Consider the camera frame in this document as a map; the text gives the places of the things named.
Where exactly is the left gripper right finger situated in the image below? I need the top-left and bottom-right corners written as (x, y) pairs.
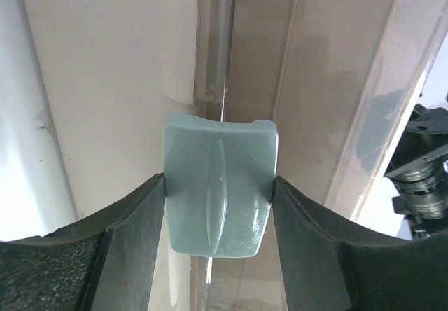
top-left (272, 177), bottom-right (447, 310)

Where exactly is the beige toolbox with smoky lid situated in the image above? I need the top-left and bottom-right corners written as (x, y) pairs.
top-left (1, 0), bottom-right (447, 310)

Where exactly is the grey-green toolbox latch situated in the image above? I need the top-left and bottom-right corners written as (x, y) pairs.
top-left (163, 113), bottom-right (279, 258)

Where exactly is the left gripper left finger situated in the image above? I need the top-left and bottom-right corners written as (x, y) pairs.
top-left (1, 174), bottom-right (165, 310)

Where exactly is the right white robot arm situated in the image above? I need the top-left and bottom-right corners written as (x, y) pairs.
top-left (385, 104), bottom-right (447, 239)

